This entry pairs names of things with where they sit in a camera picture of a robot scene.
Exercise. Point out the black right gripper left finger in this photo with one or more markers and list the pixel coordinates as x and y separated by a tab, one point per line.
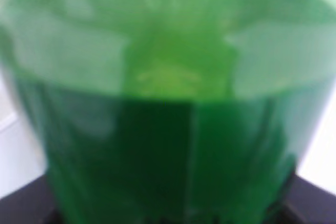
34	203

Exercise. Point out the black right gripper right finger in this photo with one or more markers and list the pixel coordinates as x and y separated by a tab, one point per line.
307	203

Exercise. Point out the green plastic soda bottle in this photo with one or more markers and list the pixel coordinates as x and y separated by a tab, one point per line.
170	111

